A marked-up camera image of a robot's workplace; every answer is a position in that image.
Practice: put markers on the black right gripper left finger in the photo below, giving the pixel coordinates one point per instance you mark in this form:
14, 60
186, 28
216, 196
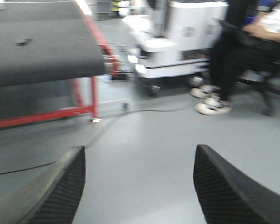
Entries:
53, 197

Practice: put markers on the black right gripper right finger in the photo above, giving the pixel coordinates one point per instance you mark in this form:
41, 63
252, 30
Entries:
228, 196

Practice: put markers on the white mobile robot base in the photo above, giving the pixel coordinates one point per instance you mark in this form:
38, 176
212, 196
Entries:
173, 39

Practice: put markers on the red framed conveyor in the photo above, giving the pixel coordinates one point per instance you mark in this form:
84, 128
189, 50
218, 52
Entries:
53, 40

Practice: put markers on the seated person in black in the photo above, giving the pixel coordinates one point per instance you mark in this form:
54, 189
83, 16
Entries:
229, 60

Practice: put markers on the black office chair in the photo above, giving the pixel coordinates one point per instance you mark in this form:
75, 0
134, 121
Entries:
265, 71

